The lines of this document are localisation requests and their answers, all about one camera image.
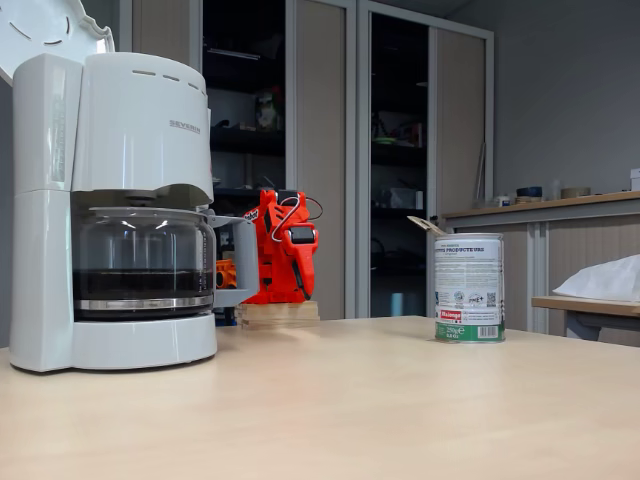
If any side table wooden top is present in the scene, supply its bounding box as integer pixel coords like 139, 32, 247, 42
531, 294, 640, 341

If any blue scoop with cardboard handle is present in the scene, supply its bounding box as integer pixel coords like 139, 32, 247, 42
406, 214, 446, 236

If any white servo cable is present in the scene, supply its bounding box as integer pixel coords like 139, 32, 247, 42
272, 194, 307, 236

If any white shelf box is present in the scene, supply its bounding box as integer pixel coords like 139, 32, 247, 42
389, 188, 425, 210

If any glass carafe grey handle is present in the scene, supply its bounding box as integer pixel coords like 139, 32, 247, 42
72, 205, 261, 321

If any white plastic bag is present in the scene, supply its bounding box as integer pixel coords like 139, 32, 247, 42
552, 253, 640, 303

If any wooden base block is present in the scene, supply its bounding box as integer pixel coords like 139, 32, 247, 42
234, 298, 321, 330

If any grey tall cabinet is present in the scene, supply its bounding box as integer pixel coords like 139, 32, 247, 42
118, 0, 496, 321

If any white drip coffee maker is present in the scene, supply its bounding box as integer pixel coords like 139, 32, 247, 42
0, 0, 219, 374

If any green white carton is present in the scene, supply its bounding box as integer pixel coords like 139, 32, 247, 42
255, 92, 281, 132

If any white green coffee can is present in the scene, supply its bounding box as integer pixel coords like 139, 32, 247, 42
433, 232, 506, 345

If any orange printed part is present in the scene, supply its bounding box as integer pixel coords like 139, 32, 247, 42
215, 258, 239, 290

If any low cabinet wooden top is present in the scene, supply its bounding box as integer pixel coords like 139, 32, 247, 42
442, 190, 640, 346

